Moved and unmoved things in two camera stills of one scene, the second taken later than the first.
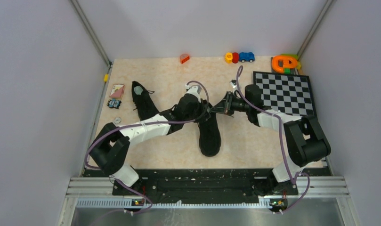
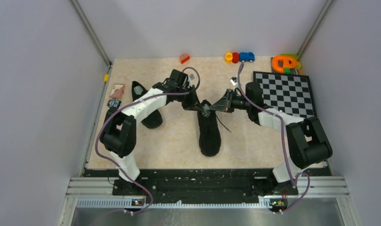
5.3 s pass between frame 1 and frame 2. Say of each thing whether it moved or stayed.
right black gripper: stayed
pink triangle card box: stayed
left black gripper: moved
